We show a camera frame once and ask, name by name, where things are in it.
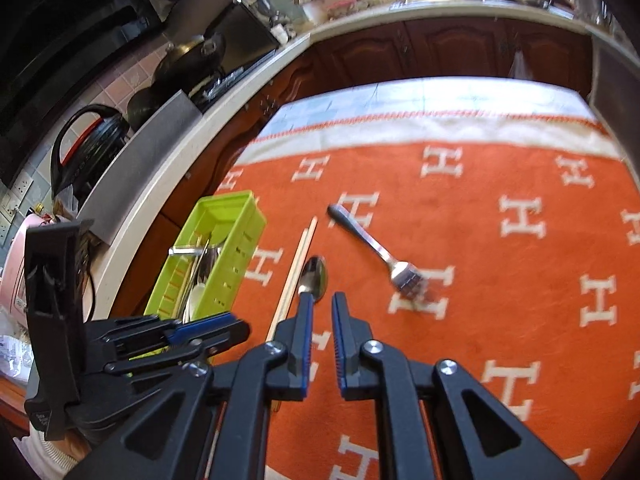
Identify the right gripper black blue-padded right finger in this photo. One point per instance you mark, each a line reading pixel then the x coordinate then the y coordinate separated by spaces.
pixel 434 421

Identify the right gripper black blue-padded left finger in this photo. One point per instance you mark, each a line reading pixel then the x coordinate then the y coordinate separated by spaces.
pixel 211 422

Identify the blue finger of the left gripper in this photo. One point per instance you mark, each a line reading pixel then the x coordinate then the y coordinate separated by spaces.
pixel 182 333

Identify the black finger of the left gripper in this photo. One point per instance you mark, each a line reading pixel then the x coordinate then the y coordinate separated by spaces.
pixel 222 338

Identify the white ceramic soup spoon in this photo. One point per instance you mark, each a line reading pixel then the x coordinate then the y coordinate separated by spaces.
pixel 192 302

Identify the steel soup spoon handle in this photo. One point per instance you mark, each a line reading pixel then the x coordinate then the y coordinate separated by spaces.
pixel 204 258

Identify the light bamboo chopstick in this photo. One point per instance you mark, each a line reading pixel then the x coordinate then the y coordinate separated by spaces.
pixel 312 227
pixel 285 299

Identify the large steel spoon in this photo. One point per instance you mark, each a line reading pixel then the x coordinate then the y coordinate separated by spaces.
pixel 314 278

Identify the green plastic utensil tray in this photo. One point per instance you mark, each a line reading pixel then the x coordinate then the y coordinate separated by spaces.
pixel 232 218

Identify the pink appliance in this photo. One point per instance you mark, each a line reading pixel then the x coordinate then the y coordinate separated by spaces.
pixel 13 292

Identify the steel stove splash guard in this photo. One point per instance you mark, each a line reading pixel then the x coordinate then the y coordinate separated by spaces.
pixel 134 166

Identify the black electric kettle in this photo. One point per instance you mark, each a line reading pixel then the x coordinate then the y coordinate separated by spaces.
pixel 92 153

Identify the orange H-pattern towel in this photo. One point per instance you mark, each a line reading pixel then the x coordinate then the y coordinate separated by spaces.
pixel 526 228

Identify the black wok pan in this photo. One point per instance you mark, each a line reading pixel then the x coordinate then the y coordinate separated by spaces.
pixel 196 57

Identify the white plastic bag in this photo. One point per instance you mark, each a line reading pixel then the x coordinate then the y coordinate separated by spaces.
pixel 519 69

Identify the steel fork dark handle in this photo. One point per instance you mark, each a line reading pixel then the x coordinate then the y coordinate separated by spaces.
pixel 406 278

